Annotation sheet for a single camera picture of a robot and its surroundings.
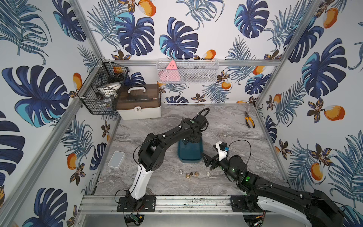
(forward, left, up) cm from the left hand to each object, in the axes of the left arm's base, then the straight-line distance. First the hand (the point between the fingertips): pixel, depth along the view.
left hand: (194, 137), depth 92 cm
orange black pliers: (+24, -42, -6) cm, 49 cm away
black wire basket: (+13, +59, +23) cm, 65 cm away
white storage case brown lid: (+19, +39, +11) cm, 45 cm away
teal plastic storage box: (-9, +2, -6) cm, 10 cm away
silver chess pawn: (-21, +7, -6) cm, 23 cm away
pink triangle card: (+29, +17, +27) cm, 44 cm away
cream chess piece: (-21, -9, -7) cm, 23 cm away
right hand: (-12, -7, +8) cm, 16 cm away
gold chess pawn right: (-21, -2, -7) cm, 22 cm away
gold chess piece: (-23, +3, -8) cm, 24 cm away
